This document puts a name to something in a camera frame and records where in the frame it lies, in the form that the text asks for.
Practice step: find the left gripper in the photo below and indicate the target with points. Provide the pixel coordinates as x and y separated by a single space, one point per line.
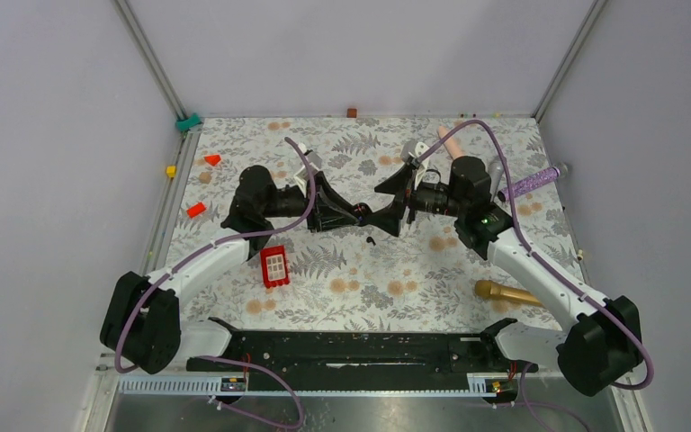
322 215

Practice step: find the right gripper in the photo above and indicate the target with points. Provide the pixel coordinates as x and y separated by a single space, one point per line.
401 184

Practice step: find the black earbuds charging case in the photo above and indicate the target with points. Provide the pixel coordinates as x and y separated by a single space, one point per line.
362 211

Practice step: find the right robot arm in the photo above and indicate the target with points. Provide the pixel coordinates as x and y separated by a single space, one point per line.
599 339

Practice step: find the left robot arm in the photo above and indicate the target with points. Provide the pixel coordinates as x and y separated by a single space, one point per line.
144 325

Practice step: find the floral table mat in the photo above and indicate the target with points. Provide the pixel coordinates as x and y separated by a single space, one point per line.
421 280

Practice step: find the pink microphone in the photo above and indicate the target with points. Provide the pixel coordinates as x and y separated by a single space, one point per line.
451 144

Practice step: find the red tray with tiles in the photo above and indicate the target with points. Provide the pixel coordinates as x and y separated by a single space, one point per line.
275 268

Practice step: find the silver microphone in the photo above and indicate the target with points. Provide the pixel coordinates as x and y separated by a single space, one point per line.
496 172

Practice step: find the gold microphone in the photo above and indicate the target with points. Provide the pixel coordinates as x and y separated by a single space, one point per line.
489 290

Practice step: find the red wedge block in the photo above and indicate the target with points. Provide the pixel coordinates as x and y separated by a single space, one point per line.
212 160

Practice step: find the red small block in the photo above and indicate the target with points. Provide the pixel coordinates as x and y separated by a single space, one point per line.
196 210

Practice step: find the purple glitter microphone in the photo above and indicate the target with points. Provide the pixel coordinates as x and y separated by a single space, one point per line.
532 182

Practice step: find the teal block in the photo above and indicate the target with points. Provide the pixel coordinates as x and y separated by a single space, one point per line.
188 122

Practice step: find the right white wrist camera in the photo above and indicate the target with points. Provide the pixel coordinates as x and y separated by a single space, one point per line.
411 153

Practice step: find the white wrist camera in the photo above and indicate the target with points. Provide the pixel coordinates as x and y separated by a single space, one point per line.
411 153
312 164

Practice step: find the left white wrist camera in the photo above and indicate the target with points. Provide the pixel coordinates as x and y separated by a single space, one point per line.
312 164

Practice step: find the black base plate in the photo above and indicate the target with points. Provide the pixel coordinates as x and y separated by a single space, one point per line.
286 351

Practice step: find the aluminium frame rail left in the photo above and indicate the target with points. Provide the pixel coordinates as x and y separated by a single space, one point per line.
141 41

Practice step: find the aluminium frame rail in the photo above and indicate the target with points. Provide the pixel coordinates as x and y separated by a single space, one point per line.
576 45
141 41

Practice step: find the aluminium frame rail right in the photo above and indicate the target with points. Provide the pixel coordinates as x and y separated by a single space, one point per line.
576 45

